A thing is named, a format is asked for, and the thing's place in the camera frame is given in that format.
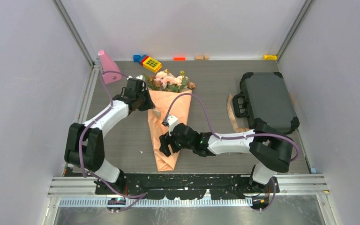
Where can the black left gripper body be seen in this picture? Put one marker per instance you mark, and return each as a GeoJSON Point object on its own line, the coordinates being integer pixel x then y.
{"type": "Point", "coordinates": [137, 96]}

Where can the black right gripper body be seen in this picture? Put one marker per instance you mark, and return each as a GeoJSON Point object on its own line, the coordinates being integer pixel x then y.
{"type": "Point", "coordinates": [176, 145]}

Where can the peach wrapping paper sheet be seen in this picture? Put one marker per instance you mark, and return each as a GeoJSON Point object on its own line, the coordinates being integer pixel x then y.
{"type": "Point", "coordinates": [167, 105]}

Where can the tan ribbon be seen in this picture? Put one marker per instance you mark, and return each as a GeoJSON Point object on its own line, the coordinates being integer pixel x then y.
{"type": "Point", "coordinates": [231, 115]}

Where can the pink and brown rose stem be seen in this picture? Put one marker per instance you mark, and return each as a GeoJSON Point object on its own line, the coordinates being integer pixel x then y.
{"type": "Point", "coordinates": [184, 83]}

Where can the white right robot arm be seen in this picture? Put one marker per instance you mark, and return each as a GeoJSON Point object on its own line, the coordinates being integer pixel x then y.
{"type": "Point", "coordinates": [272, 149]}

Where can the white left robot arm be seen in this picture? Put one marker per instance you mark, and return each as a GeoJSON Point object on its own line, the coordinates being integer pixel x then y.
{"type": "Point", "coordinates": [85, 142]}

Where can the pink plastic wedge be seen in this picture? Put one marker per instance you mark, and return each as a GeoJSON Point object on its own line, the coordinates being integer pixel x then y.
{"type": "Point", "coordinates": [110, 71]}

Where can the yellow toy brick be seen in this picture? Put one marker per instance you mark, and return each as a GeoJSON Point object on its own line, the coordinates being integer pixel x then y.
{"type": "Point", "coordinates": [152, 65]}

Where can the blue toy brick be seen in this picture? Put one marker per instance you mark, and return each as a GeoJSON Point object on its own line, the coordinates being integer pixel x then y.
{"type": "Point", "coordinates": [139, 58]}

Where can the red toy brick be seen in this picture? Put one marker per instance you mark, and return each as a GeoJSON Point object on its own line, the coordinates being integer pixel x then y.
{"type": "Point", "coordinates": [144, 59]}

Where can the orange flat block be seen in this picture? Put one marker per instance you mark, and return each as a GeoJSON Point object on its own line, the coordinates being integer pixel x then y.
{"type": "Point", "coordinates": [179, 58]}

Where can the dark grey hard case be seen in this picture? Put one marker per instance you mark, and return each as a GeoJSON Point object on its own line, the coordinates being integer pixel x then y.
{"type": "Point", "coordinates": [264, 97]}

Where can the yellow corner block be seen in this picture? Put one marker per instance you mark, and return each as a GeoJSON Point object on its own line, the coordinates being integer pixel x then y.
{"type": "Point", "coordinates": [270, 57]}

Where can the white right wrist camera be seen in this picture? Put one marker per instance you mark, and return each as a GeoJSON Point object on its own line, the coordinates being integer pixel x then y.
{"type": "Point", "coordinates": [171, 122]}

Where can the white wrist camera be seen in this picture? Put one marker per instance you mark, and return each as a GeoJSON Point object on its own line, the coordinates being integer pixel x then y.
{"type": "Point", "coordinates": [139, 77]}
{"type": "Point", "coordinates": [171, 122]}

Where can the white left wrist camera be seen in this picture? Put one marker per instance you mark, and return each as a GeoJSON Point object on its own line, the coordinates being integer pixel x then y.
{"type": "Point", "coordinates": [139, 77]}

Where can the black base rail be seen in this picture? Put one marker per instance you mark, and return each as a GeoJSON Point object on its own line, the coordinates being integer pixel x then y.
{"type": "Point", "coordinates": [183, 186]}

